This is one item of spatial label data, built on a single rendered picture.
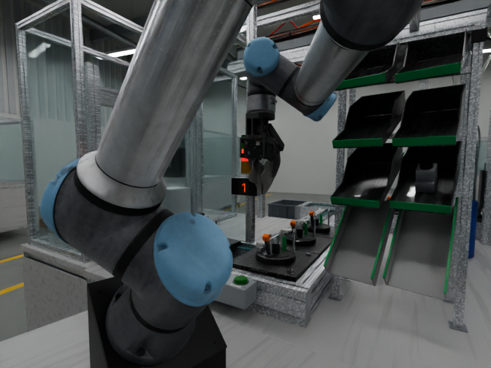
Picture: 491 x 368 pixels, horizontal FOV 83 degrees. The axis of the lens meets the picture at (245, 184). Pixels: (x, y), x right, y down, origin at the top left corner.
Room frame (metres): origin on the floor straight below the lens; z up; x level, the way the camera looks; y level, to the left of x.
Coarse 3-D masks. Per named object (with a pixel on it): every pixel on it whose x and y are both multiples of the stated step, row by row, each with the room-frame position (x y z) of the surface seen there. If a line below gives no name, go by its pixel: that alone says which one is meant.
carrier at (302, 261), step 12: (276, 240) 0.94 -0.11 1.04; (252, 252) 1.02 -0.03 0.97; (264, 252) 0.96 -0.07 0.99; (276, 252) 0.94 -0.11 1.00; (288, 252) 0.96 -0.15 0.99; (300, 252) 1.02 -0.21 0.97; (240, 264) 0.89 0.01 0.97; (252, 264) 0.89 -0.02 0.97; (264, 264) 0.89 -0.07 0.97; (276, 264) 0.88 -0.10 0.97; (288, 264) 0.89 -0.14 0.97; (300, 264) 0.89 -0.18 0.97; (276, 276) 0.82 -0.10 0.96; (288, 276) 0.80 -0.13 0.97; (300, 276) 0.82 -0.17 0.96
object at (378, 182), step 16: (384, 144) 0.91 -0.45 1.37; (352, 160) 0.91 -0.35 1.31; (368, 160) 0.97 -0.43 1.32; (384, 160) 0.94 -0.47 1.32; (400, 160) 0.88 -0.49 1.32; (352, 176) 0.91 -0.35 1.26; (368, 176) 0.88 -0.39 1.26; (384, 176) 0.86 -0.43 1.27; (336, 192) 0.82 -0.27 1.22; (352, 192) 0.82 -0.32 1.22; (368, 192) 0.80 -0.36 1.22; (384, 192) 0.75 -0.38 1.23
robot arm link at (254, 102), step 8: (248, 96) 0.73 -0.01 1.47; (256, 96) 0.71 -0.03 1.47; (264, 96) 0.71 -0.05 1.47; (272, 96) 0.71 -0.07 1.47; (248, 104) 0.72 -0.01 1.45; (256, 104) 0.71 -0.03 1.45; (264, 104) 0.71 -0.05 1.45; (272, 104) 0.71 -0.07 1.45; (248, 112) 0.74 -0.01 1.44; (272, 112) 0.73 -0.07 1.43
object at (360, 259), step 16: (352, 208) 0.90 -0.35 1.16; (368, 208) 0.87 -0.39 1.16; (384, 208) 0.85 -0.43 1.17; (352, 224) 0.86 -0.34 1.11; (368, 224) 0.83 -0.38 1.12; (384, 224) 0.81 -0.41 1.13; (336, 240) 0.81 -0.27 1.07; (352, 240) 0.82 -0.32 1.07; (368, 240) 0.80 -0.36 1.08; (384, 240) 0.75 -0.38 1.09; (336, 256) 0.80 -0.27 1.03; (352, 256) 0.78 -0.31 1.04; (368, 256) 0.76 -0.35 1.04; (336, 272) 0.77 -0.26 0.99; (352, 272) 0.75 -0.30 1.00; (368, 272) 0.73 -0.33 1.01
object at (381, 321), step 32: (256, 224) 1.95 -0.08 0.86; (288, 224) 1.96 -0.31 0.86; (384, 256) 1.29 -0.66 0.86; (480, 256) 1.30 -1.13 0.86; (352, 288) 0.95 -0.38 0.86; (384, 288) 0.95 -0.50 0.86; (480, 288) 0.96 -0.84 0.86; (224, 320) 0.75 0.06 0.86; (256, 320) 0.75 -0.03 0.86; (320, 320) 0.76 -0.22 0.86; (352, 320) 0.76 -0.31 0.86; (384, 320) 0.76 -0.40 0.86; (416, 320) 0.76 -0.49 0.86; (448, 320) 0.76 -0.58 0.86; (480, 320) 0.76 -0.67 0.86; (320, 352) 0.62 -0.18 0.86; (352, 352) 0.62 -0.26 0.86; (384, 352) 0.62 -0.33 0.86; (416, 352) 0.62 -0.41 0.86; (448, 352) 0.63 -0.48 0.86; (480, 352) 0.63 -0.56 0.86
